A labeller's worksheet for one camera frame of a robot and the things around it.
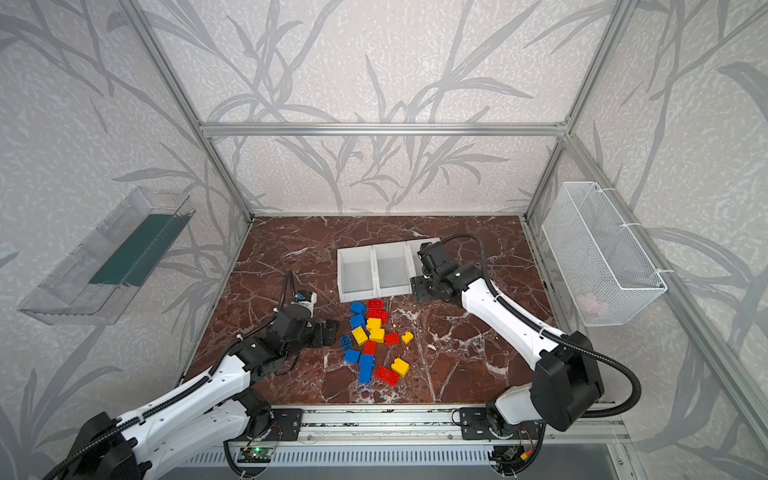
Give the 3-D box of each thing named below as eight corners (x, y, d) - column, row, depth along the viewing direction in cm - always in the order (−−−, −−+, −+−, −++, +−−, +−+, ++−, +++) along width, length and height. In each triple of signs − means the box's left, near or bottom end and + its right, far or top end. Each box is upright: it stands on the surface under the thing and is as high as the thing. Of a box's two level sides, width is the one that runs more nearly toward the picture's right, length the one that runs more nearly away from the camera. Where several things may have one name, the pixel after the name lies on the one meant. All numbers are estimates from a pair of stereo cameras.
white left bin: (341, 305, 97) (337, 294, 92) (340, 260, 109) (337, 248, 103) (379, 300, 99) (378, 289, 93) (375, 257, 110) (373, 244, 104)
